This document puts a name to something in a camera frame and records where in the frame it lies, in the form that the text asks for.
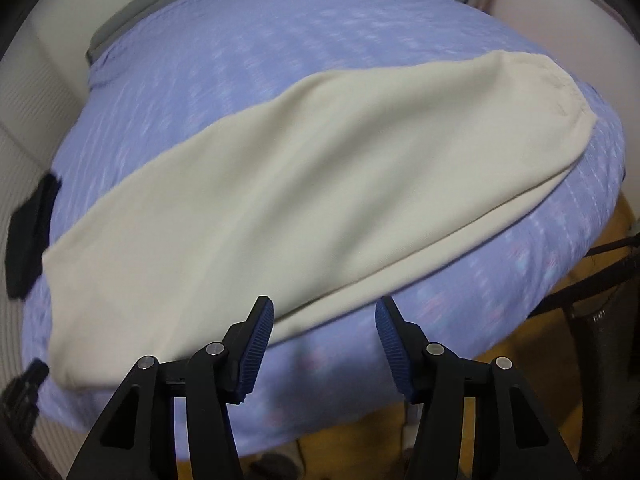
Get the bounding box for black folded garment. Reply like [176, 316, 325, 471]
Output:
[4, 172, 62, 300]

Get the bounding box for white slatted wardrobe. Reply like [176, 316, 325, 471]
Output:
[1, 23, 84, 476]

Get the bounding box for purple floral bed sheet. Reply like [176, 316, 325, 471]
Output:
[50, 0, 625, 455]

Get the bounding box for cream white pants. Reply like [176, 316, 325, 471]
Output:
[42, 51, 596, 389]

